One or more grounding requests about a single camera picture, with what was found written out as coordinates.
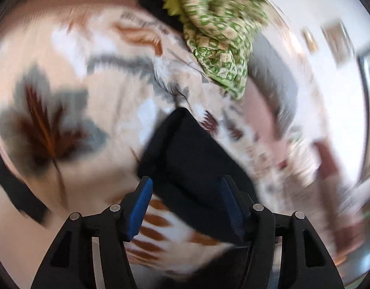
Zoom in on leaf print fleece blanket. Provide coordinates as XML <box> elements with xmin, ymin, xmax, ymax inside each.
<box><xmin>0</xmin><ymin>0</ymin><xmax>324</xmax><ymax>277</ymax></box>

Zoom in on wooden door frame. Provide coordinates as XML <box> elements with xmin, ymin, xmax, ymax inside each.
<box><xmin>313</xmin><ymin>138</ymin><xmax>366</xmax><ymax>253</ymax></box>

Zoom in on green checkered cloth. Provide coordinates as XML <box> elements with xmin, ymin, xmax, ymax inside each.
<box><xmin>149</xmin><ymin>0</ymin><xmax>270</xmax><ymax>101</ymax></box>

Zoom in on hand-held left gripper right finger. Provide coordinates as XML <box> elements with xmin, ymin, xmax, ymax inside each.
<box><xmin>219</xmin><ymin>175</ymin><xmax>345</xmax><ymax>289</ymax></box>

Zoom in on pink bed sheet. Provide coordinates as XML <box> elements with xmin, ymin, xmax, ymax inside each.
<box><xmin>242</xmin><ymin>87</ymin><xmax>291</xmax><ymax>163</ymax></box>

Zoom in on large cream wall plate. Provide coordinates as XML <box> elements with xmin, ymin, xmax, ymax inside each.
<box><xmin>322</xmin><ymin>21</ymin><xmax>352</xmax><ymax>64</ymax></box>

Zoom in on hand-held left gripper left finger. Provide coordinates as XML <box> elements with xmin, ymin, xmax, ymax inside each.
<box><xmin>31</xmin><ymin>176</ymin><xmax>154</xmax><ymax>289</ymax></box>

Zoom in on grey quilted blanket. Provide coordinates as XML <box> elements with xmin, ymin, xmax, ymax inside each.
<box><xmin>248</xmin><ymin>33</ymin><xmax>298</xmax><ymax>121</ymax></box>

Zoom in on small cream wall plate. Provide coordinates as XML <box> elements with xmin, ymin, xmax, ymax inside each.
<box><xmin>302</xmin><ymin>29</ymin><xmax>318</xmax><ymax>52</ymax></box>

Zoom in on black pants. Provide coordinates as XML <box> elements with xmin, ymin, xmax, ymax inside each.
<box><xmin>137</xmin><ymin>107</ymin><xmax>259</xmax><ymax>244</ymax></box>

